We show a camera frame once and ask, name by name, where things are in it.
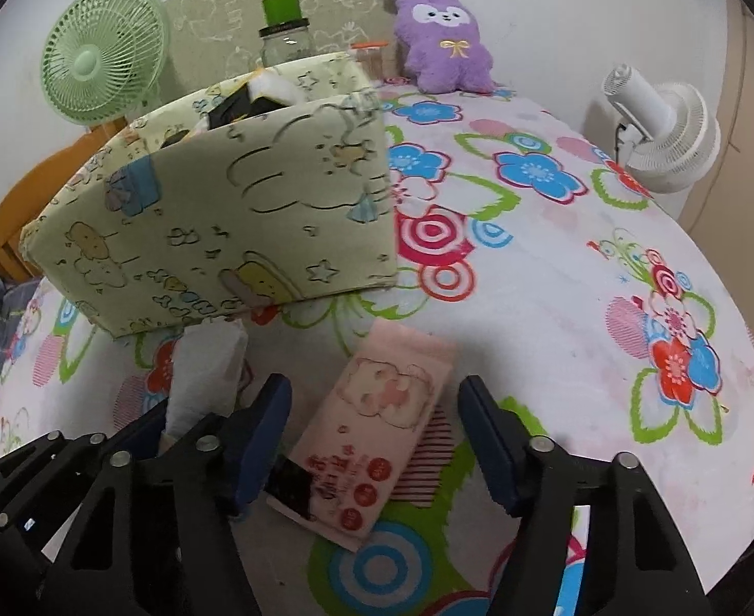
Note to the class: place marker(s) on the yellow-green printed fabric storage box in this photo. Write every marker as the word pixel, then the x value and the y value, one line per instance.
pixel 223 218

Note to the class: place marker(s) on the glass jar with black lid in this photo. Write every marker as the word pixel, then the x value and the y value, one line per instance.
pixel 285 46

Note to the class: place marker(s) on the green printed board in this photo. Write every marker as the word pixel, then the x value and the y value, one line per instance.
pixel 223 19

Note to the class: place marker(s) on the floral printed cloth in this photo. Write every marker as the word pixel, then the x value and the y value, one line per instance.
pixel 544 308

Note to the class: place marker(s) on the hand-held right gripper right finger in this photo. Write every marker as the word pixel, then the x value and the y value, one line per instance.
pixel 489 449

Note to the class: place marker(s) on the pink tissue pack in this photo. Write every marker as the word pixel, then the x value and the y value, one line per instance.
pixel 383 410

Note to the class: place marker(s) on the green plastic cup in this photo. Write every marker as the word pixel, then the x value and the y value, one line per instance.
pixel 282 8

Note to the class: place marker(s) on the white desk fan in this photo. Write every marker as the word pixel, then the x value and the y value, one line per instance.
pixel 669 135

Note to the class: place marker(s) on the small jar with orange lid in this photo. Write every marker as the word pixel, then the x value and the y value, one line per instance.
pixel 372 59

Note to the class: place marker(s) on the wooden chair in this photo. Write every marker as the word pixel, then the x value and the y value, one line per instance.
pixel 4 237

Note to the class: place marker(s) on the white plastic pack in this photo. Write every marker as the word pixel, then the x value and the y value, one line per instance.
pixel 207 366

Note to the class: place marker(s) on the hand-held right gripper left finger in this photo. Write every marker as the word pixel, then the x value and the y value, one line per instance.
pixel 264 449

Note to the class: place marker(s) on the purple plush toy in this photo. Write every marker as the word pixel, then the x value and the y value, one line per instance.
pixel 447 48

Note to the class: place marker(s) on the green desk fan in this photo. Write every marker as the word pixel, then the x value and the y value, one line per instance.
pixel 88 64

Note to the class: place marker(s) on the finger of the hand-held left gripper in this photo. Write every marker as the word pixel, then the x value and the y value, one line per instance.
pixel 142 428

